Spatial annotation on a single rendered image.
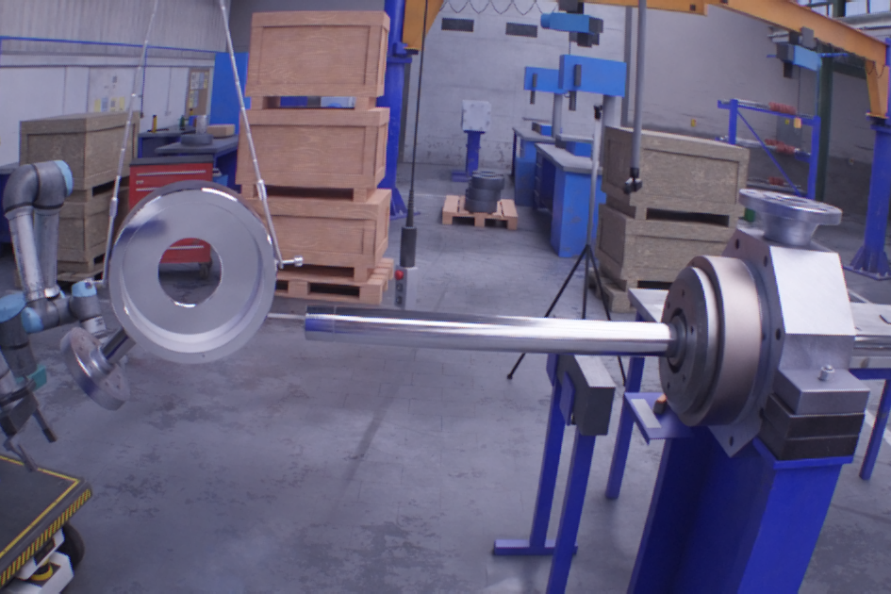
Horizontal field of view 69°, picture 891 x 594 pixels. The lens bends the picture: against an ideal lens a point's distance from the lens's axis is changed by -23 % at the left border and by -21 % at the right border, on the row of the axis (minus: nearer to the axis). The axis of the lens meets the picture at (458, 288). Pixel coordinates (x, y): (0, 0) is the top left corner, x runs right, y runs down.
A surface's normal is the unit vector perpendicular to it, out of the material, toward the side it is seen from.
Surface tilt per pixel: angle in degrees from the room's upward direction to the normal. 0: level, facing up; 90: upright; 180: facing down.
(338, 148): 90
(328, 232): 90
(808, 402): 90
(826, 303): 45
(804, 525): 90
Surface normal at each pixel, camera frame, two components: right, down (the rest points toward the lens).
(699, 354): -0.79, 0.04
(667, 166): 0.14, 0.26
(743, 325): 0.07, -0.25
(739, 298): 0.07, -0.52
